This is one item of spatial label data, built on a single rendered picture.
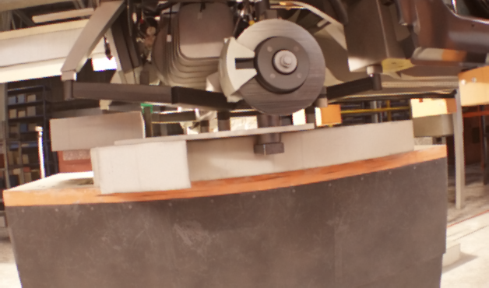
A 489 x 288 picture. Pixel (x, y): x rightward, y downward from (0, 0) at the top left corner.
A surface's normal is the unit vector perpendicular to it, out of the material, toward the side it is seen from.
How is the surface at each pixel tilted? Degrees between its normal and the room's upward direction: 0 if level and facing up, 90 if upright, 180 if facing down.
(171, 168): 90
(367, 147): 90
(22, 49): 90
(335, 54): 103
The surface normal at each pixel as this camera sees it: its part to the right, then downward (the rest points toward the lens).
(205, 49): 0.26, -0.05
